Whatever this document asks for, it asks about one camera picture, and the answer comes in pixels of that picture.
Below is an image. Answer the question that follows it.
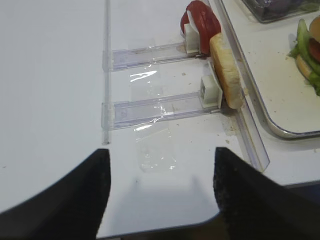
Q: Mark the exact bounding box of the sesame bun top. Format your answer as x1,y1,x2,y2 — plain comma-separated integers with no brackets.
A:
309,16,320,42

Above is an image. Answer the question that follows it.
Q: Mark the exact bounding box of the tomato slice on tray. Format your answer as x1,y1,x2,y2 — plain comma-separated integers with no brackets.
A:
308,37,320,62

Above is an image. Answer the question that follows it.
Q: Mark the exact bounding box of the white pusher block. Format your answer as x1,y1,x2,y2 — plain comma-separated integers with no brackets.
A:
184,23,202,54
200,75,223,109

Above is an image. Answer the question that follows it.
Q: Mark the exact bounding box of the clear plastic box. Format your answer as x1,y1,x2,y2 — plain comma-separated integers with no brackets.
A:
242,0,320,23

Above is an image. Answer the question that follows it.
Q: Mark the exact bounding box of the clear pusher track lower left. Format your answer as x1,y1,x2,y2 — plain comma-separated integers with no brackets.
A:
101,92,222,131

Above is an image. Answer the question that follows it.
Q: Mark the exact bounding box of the cream metal tray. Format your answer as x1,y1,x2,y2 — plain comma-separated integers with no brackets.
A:
220,0,320,139

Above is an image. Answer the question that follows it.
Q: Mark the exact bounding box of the clear rail left of tray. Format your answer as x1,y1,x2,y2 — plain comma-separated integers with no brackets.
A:
205,0,270,173

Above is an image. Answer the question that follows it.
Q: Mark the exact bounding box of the clear tape patch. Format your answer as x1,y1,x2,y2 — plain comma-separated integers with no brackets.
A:
128,37,177,173

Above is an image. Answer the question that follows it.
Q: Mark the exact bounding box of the white pusher block lower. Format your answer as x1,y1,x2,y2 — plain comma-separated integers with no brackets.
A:
200,75,223,109

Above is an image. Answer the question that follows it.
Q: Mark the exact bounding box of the green lettuce leaf on tray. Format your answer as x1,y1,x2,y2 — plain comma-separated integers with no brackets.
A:
288,18,320,96

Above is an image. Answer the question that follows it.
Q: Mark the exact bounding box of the clear rail far left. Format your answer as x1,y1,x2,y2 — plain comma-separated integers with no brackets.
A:
101,0,113,146

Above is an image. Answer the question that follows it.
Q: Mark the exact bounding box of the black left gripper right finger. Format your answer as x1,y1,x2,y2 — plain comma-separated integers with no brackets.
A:
213,147,320,240

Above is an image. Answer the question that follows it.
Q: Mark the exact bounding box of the green lettuce in box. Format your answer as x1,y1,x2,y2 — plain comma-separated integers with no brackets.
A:
298,0,320,12

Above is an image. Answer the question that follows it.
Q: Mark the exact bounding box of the red tomato slices stack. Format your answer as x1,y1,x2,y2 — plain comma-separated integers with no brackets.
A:
180,0,222,55

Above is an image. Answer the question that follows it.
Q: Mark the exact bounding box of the white bread slice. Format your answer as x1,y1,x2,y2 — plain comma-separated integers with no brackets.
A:
209,32,243,109

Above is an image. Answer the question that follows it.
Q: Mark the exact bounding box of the white pusher block upper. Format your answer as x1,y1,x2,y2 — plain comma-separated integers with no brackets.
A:
184,23,202,54

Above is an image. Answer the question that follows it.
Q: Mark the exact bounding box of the clear pusher track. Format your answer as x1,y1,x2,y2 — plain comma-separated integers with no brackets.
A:
101,92,222,131
110,42,204,72

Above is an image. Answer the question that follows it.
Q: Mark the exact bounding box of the bottom bun under stack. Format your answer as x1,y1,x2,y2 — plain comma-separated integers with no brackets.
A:
295,54,313,80

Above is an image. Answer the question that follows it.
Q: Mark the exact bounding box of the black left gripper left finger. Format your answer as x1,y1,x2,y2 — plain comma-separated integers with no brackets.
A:
0,148,111,240

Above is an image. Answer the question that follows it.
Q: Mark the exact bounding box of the clear pusher track upper left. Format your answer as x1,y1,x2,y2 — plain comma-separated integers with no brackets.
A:
110,42,204,72

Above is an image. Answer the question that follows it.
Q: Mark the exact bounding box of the purple cabbage in box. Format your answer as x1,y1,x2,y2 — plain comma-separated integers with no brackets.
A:
256,0,299,19

